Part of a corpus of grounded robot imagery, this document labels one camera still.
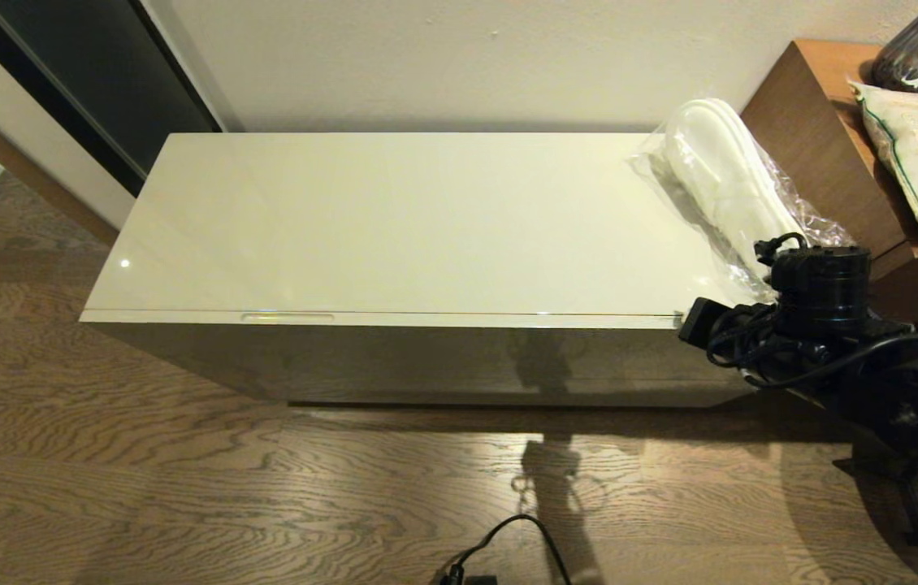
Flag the bagged white slippers pair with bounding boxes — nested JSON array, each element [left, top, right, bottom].
[[627, 97, 858, 306]]

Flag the brown wooden side table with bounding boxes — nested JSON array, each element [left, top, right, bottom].
[[739, 39, 918, 327]]

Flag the black metal stand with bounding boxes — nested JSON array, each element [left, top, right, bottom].
[[831, 453, 918, 548]]

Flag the cream glossy cabinet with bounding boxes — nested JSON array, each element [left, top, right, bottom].
[[79, 132, 762, 408]]

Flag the dark door panel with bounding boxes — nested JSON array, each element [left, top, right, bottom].
[[0, 0, 226, 197]]

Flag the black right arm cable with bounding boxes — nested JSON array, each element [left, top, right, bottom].
[[705, 302, 918, 391]]

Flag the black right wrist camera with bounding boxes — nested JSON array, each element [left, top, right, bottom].
[[678, 297, 733, 352]]

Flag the black base cable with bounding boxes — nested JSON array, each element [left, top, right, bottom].
[[438, 513, 574, 585]]

